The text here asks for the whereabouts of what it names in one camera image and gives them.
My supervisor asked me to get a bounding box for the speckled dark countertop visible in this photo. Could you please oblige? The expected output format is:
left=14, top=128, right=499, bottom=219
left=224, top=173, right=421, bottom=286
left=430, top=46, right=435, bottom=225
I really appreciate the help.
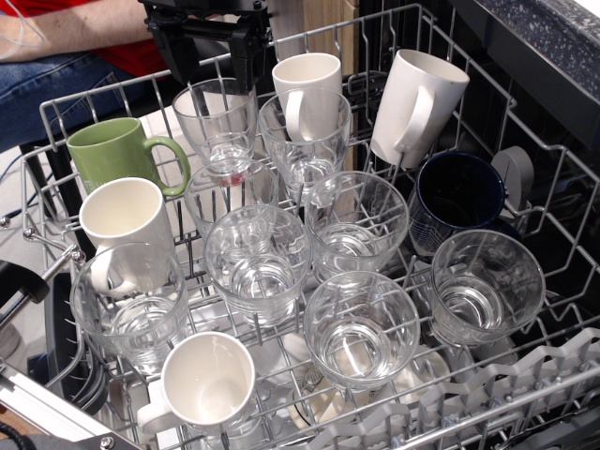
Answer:
left=479, top=1, right=599, bottom=99

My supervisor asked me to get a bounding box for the dark blue mug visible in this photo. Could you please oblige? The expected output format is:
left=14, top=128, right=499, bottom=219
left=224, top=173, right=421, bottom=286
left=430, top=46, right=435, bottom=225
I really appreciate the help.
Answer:
left=406, top=151, right=522, bottom=263

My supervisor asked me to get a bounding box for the clear glass back centre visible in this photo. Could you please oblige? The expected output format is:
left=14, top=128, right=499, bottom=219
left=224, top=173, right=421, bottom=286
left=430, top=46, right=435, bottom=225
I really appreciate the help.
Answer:
left=258, top=86, right=352, bottom=203

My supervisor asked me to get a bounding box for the grey plastic tine row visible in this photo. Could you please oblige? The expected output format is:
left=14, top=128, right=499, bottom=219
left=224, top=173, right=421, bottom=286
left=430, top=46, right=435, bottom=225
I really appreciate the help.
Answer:
left=288, top=328, right=599, bottom=449

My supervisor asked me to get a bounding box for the clear glass centre right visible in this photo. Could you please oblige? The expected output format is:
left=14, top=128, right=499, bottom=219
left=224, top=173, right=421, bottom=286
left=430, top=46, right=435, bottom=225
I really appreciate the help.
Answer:
left=305, top=171, right=409, bottom=281

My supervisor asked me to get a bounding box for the white mug left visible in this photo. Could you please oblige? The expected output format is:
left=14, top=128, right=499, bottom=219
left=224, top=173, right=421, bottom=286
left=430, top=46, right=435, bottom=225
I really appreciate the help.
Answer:
left=79, top=177, right=175, bottom=295

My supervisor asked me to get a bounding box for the tall white mug right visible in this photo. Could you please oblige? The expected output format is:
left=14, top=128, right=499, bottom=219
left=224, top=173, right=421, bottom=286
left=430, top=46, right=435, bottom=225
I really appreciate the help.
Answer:
left=370, top=49, right=470, bottom=169

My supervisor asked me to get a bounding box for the clear glass middle left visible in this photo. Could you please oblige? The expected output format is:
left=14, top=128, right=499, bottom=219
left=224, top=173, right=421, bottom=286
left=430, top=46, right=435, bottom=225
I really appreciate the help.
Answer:
left=184, top=157, right=279, bottom=237

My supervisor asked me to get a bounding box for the grey wire dishwasher rack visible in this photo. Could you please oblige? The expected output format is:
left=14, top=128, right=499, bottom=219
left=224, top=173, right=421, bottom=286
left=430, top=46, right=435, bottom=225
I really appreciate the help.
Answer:
left=45, top=1, right=599, bottom=449

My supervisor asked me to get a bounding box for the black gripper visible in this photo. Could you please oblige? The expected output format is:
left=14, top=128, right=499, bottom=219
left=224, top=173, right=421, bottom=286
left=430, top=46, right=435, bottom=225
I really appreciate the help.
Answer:
left=142, top=0, right=272, bottom=92

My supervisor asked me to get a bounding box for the black clamp with metal screw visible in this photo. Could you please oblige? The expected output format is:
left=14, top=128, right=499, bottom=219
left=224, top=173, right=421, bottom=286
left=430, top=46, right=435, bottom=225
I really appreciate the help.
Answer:
left=1, top=245, right=85, bottom=330

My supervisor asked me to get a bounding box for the clear glass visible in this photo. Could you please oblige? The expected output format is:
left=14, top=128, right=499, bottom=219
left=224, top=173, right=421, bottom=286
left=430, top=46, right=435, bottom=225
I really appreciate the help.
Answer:
left=203, top=204, right=312, bottom=327
left=258, top=86, right=352, bottom=203
left=172, top=78, right=258, bottom=164
left=70, top=243, right=188, bottom=375
left=304, top=271, right=421, bottom=392
left=305, top=171, right=409, bottom=281
left=427, top=230, right=546, bottom=347
left=184, top=157, right=279, bottom=237

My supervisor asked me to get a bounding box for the white mug back centre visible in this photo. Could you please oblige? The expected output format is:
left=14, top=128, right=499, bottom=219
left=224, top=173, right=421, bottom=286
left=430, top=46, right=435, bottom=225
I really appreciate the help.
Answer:
left=272, top=52, right=342, bottom=142

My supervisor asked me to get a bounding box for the white mug front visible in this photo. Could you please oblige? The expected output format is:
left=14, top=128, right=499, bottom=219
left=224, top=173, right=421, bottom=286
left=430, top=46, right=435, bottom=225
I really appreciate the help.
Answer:
left=137, top=332, right=256, bottom=435

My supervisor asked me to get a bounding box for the grey plastic rack clip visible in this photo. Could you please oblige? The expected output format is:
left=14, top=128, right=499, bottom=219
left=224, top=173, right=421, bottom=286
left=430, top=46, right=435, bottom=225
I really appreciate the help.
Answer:
left=491, top=146, right=534, bottom=210

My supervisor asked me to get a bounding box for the clear glass front centre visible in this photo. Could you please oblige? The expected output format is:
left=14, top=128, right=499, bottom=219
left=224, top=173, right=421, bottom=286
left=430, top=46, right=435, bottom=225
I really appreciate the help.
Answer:
left=304, top=271, right=421, bottom=392

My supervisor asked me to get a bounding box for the green ceramic mug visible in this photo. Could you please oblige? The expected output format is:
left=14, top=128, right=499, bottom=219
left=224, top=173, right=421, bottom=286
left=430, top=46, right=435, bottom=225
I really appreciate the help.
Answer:
left=67, top=117, right=191, bottom=197

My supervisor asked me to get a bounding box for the clear glass back left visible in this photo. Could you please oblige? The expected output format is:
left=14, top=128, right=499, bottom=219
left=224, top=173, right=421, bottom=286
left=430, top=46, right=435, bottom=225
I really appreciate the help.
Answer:
left=172, top=78, right=258, bottom=164

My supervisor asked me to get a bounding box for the clear glass front left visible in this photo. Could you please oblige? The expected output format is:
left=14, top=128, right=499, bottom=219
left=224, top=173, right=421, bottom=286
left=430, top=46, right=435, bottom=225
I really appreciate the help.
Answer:
left=70, top=243, right=188, bottom=375

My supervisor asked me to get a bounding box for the person forearm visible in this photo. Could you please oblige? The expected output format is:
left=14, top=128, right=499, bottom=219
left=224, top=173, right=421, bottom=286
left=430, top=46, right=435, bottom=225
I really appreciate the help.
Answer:
left=1, top=1, right=150, bottom=62

